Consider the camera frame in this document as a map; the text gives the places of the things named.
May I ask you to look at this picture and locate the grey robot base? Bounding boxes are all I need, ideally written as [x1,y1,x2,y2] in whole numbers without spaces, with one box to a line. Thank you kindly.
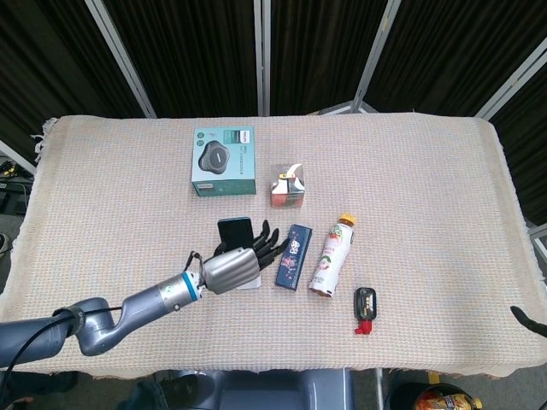
[170,369,356,410]

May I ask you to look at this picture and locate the black smartphone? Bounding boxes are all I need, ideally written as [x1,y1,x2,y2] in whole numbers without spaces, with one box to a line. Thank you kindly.
[216,216,254,249]

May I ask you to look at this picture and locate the black case with red part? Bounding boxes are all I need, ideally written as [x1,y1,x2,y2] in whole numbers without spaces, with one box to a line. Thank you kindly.
[352,287,378,337]

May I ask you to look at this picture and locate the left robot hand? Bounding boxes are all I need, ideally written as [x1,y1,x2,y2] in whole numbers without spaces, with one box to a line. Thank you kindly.
[200,219,291,296]

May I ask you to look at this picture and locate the drink bottle with yellow cap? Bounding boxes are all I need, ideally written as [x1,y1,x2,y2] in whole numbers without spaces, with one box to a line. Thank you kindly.
[308,212,358,299]

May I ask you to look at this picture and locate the small shiny gift box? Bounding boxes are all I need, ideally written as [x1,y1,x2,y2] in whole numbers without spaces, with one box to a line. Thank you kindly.
[270,161,307,209]

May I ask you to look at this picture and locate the black folding screen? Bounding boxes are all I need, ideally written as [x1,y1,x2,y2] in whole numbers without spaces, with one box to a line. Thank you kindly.
[0,0,547,227]

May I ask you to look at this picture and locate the teal speaker box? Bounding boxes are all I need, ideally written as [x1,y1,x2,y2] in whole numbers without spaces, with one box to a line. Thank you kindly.
[190,125,257,198]

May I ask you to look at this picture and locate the dark blue patterned box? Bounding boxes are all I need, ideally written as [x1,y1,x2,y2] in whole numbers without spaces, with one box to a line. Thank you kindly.
[273,223,314,293]

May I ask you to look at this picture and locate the beige woven tablecloth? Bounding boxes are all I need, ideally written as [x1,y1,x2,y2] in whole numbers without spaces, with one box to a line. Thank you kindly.
[0,111,547,380]

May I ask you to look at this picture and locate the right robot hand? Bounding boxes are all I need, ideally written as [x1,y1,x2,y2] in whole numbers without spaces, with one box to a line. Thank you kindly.
[509,305,547,337]

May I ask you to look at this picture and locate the snack bag in bin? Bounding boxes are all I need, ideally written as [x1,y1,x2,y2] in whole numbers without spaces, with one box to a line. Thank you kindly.
[412,383,484,410]

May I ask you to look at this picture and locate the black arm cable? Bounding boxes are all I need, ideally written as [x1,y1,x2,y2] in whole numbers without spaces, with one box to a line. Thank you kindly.
[0,305,125,377]

